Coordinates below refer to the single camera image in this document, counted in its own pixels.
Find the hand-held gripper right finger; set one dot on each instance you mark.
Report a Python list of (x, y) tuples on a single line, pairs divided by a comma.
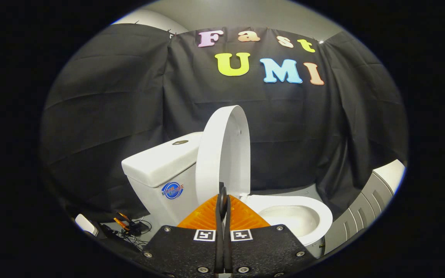
[(265, 251)]

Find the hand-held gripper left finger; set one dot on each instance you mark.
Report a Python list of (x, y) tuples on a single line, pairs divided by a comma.
[(184, 251)]

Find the white toilet lid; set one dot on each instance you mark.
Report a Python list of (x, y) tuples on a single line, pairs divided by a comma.
[(222, 154)]

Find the white ceramic toilet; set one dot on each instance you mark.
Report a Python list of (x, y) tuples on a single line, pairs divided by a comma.
[(157, 162)]

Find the orange and black tool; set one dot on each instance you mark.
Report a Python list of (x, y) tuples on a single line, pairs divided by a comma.
[(124, 223)]

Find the small white device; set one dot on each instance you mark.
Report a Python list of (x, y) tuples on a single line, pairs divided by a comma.
[(85, 224)]

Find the grey white cabinet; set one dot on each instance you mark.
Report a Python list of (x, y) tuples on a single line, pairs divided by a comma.
[(361, 212)]

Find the black backdrop cloth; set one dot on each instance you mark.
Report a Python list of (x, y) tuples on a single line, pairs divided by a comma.
[(110, 116)]

